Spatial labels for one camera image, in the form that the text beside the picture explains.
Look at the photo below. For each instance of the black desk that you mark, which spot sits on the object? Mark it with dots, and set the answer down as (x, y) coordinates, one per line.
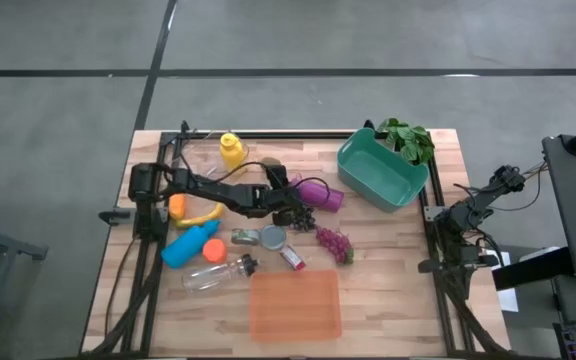
(573, 200)

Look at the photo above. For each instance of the brown kiwi fruit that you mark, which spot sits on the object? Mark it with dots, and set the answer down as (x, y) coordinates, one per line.
(269, 161)

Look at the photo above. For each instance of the clear bottle with black cap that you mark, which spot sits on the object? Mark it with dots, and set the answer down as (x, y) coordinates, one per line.
(213, 275)

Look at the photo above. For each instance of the purple-red grape bunch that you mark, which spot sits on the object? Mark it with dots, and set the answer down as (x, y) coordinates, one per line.
(335, 245)

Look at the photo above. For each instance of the purple plastic bottle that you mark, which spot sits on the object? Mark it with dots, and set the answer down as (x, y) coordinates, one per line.
(320, 195)

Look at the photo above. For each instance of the teal plastic basket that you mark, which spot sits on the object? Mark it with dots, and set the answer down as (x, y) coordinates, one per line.
(380, 172)

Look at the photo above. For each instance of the black grape bunch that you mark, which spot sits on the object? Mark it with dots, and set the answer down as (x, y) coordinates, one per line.
(302, 220)

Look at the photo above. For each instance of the tin can with food label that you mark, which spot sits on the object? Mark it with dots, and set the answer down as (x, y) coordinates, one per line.
(244, 236)

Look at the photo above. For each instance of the black desk beam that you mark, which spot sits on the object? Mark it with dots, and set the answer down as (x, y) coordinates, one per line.
(533, 270)

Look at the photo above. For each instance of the white paper sheet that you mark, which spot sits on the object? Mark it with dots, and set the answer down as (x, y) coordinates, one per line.
(508, 300)

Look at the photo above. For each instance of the yellow banana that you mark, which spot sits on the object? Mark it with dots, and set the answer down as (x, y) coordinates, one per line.
(200, 219)

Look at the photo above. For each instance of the blue plastic bottle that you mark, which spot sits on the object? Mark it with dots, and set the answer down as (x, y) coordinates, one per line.
(185, 247)

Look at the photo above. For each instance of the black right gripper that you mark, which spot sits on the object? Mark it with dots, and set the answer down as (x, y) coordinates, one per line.
(468, 255)

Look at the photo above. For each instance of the yellow plastic bottle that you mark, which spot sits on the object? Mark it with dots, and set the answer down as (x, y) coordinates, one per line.
(232, 152)

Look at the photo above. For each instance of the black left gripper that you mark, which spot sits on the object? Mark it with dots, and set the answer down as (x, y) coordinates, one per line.
(275, 202)

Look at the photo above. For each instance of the can with silver lid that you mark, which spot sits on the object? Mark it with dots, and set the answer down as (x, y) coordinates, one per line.
(273, 237)

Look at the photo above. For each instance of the green leafy plant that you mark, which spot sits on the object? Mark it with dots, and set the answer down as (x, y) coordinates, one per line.
(410, 140)

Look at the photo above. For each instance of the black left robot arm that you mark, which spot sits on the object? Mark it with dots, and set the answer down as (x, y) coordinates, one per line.
(218, 192)

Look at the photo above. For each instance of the orange fruit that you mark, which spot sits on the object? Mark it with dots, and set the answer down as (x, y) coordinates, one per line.
(214, 251)

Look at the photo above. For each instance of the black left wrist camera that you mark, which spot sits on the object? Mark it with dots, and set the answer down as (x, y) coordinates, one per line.
(278, 175)

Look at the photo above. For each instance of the clear plastic container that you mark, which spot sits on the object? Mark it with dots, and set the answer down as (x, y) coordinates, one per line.
(208, 155)

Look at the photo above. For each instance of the orange translucent plastic tray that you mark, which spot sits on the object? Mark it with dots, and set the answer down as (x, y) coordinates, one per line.
(295, 307)

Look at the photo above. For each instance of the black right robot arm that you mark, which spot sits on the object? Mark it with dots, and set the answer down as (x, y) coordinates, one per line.
(473, 210)

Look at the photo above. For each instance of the red labelled can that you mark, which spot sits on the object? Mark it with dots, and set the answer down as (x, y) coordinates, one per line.
(293, 257)

